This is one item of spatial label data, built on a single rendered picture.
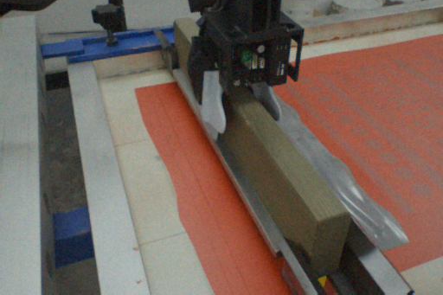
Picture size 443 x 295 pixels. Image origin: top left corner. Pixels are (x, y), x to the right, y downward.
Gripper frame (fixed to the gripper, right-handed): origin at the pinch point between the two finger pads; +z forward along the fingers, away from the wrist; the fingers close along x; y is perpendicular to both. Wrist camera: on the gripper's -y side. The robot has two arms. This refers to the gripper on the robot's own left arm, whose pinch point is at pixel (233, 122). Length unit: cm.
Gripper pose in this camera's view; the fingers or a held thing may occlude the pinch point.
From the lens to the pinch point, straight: 48.3
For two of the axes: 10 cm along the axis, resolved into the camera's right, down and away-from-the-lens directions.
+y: 3.4, 5.6, -7.5
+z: 0.0, 8.0, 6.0
